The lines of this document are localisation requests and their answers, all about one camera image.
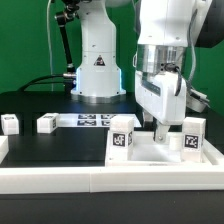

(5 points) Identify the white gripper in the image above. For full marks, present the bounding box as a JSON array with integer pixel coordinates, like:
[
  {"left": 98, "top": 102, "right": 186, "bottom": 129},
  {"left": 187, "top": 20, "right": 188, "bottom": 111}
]
[{"left": 135, "top": 71, "right": 187, "bottom": 144}]

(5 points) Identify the white square tabletop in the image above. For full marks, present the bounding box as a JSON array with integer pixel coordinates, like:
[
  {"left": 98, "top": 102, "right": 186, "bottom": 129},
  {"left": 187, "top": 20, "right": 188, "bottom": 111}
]
[{"left": 105, "top": 131, "right": 211, "bottom": 167}]

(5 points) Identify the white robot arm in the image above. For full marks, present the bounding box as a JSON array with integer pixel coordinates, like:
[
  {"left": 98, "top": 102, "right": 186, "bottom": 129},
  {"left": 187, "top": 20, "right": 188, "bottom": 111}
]
[{"left": 63, "top": 0, "right": 224, "bottom": 142}]

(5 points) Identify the white sheet with fiducial tags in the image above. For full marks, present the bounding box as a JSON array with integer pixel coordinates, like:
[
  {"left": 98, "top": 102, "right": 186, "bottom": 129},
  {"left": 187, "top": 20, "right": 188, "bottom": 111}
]
[{"left": 56, "top": 113, "right": 143, "bottom": 129}]

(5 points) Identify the white U-shaped obstacle fence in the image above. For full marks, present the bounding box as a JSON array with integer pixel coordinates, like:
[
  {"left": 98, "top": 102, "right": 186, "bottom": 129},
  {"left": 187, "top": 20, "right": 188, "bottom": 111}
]
[{"left": 0, "top": 134, "right": 224, "bottom": 195}]

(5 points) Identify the black cable bundle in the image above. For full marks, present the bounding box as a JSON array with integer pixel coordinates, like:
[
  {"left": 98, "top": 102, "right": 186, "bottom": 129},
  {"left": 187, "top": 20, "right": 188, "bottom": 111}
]
[{"left": 17, "top": 73, "right": 75, "bottom": 93}]

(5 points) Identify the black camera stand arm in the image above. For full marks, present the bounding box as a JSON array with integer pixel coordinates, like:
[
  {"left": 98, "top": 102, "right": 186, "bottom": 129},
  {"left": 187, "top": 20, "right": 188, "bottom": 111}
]
[{"left": 55, "top": 0, "right": 80, "bottom": 93}]

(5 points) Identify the thin white hanging cable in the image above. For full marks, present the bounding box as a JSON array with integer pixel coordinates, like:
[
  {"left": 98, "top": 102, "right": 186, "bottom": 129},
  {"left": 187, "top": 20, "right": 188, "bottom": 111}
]
[{"left": 45, "top": 0, "right": 55, "bottom": 93}]

